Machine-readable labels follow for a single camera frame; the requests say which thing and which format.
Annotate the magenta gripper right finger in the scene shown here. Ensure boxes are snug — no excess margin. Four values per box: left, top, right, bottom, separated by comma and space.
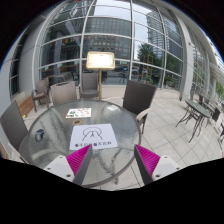
133, 143, 181, 186

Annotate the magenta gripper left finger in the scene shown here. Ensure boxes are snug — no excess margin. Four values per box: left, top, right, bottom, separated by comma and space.
43, 144, 94, 186

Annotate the white printed paper sheet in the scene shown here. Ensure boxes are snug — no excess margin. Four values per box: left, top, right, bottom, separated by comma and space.
69, 124, 118, 150

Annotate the round glass patio table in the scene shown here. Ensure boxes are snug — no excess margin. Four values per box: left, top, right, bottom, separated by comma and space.
26, 100, 141, 187

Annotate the colourful menu card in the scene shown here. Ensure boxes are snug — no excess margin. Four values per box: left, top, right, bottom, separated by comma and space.
66, 108, 91, 118

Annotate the grey wicker chair right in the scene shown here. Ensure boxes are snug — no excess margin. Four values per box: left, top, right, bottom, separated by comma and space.
123, 80, 156, 128

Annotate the grey wicker chair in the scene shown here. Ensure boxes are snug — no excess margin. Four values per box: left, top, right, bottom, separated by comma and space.
0, 101, 28, 162
123, 80, 156, 128
51, 81, 77, 106

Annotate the grey wicker chair far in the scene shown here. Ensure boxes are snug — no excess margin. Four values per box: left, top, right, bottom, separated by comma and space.
51, 81, 77, 106

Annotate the grey wicker chair background centre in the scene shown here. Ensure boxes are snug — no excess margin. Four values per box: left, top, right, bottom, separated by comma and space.
79, 73, 99, 98

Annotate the grey wicker chair background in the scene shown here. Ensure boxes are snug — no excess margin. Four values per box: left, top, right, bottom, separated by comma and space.
31, 78, 49, 111
79, 73, 99, 98

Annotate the grey wicker chair left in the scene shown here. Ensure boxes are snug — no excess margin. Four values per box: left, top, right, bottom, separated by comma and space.
0, 101, 28, 162

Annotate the wooden bench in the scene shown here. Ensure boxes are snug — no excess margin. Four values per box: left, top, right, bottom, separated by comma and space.
18, 96, 34, 116

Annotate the grey wicker chair background left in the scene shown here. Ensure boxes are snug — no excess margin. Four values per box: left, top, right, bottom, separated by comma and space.
31, 78, 49, 111

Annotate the dark chair far right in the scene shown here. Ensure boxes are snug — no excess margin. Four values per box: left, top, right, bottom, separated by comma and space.
211, 107, 224, 142

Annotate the wooden menu stand sign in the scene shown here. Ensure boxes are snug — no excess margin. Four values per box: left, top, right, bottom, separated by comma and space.
86, 51, 115, 99

